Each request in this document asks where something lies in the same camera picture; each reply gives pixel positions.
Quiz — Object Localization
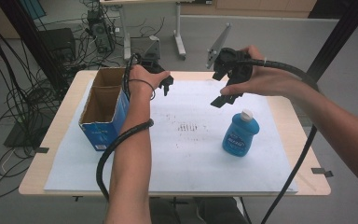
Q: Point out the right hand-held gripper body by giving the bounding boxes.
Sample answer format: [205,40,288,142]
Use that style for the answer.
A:
[205,22,255,87]

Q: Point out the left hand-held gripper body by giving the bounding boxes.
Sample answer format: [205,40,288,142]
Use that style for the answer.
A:
[131,35,169,76]

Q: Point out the blue bottle with white cap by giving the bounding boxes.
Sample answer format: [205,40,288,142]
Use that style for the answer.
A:
[222,108,260,158]

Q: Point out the blue cardboard box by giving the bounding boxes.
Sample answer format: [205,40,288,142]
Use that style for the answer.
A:
[78,66,131,152]

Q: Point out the person's left hand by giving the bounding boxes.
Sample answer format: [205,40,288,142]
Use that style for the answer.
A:
[127,64,172,101]

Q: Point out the person's right hand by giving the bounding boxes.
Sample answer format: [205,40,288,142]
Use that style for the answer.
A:
[219,45,296,98]

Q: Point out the black hair band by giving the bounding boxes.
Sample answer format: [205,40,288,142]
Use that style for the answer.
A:
[128,78,157,101]

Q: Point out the black computer tower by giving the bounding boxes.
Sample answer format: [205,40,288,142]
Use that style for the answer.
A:
[86,8,116,53]

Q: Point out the white sheet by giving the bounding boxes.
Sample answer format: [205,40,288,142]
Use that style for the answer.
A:
[43,78,298,195]

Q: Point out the wooden cabinet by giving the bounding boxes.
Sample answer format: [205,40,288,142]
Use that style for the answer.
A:
[180,0,319,19]

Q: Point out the black box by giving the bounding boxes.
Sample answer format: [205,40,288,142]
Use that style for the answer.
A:
[38,27,77,63]

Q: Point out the black metal stand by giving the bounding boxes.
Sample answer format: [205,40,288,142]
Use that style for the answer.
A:
[304,0,358,91]

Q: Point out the black metal pole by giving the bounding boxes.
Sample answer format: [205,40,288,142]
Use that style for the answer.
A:
[0,0,71,92]

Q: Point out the white desk frame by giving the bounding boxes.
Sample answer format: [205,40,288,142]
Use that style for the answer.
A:
[100,0,187,61]

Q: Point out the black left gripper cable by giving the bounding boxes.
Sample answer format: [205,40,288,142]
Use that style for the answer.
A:
[95,52,155,203]

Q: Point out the bundle of black cables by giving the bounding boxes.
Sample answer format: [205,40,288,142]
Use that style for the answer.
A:
[0,0,88,200]

